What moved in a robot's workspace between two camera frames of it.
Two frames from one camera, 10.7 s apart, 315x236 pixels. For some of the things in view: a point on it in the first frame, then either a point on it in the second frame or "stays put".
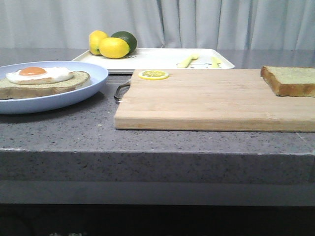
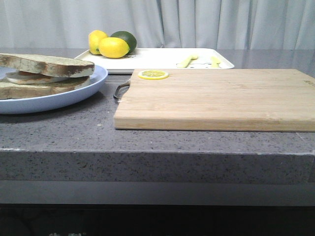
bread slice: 290,81 to 46,66
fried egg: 39,75 stays put
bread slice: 10,90 stays put
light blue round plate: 99,78 stays put
